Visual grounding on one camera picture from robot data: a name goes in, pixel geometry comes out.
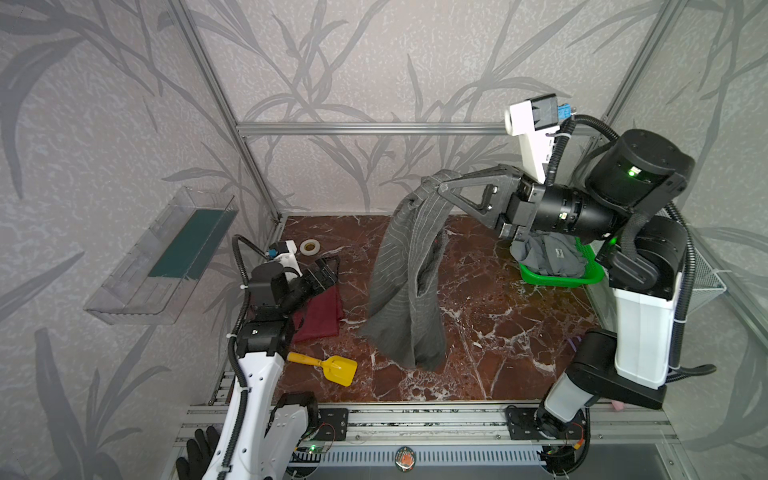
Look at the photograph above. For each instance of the maroon folded shirt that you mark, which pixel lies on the maroon folded shirt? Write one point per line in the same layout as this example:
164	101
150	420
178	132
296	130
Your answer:
320	318

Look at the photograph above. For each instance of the purple pink toy tool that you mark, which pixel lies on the purple pink toy tool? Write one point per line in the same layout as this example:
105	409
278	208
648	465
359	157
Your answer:
574	343

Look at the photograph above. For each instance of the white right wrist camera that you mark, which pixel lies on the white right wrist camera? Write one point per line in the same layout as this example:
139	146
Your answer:
536	123

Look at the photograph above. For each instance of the clear plastic wall tray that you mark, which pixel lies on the clear plastic wall tray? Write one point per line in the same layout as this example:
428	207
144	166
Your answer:
154	281

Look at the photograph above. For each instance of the white tape roll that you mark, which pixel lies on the white tape roll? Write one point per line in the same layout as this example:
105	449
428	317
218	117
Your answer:
310	247

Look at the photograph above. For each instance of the round red sticker badge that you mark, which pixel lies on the round red sticker badge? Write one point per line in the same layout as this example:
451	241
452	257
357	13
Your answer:
405	459

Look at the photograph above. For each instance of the dark grey striped shirt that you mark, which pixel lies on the dark grey striped shirt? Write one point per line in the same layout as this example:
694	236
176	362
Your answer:
404	318

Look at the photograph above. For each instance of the green plastic basket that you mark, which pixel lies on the green plastic basket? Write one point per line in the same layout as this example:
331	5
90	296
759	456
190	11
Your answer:
594	273

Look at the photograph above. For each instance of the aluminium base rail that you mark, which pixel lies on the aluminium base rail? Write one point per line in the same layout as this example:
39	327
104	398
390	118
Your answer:
475	433

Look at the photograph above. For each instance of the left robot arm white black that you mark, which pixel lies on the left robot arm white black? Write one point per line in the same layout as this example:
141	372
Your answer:
260	434

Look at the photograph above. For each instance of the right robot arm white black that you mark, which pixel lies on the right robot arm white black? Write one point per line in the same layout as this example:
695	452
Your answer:
618	189

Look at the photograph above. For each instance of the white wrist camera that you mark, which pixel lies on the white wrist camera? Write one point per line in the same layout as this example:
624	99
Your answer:
284	253
536	123

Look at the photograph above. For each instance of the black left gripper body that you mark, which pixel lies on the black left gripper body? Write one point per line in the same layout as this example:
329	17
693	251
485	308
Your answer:
315	279

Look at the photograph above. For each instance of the light grey shirt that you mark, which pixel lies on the light grey shirt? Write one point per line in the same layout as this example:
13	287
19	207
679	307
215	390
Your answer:
550	254

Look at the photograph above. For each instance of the yellow toy shovel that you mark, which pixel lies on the yellow toy shovel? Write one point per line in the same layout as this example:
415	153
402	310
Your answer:
336	369

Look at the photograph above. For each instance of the black glove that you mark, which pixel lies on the black glove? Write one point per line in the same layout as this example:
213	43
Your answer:
199	453

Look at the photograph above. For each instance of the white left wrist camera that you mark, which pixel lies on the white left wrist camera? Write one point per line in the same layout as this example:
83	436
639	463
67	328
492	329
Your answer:
284	253

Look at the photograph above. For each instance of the white wire mesh basket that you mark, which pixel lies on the white wire mesh basket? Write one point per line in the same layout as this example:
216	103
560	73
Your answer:
707	286

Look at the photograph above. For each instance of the small green circuit board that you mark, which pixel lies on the small green circuit board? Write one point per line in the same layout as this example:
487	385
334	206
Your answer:
310	449

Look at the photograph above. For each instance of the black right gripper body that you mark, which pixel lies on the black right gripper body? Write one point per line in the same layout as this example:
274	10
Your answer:
516	209

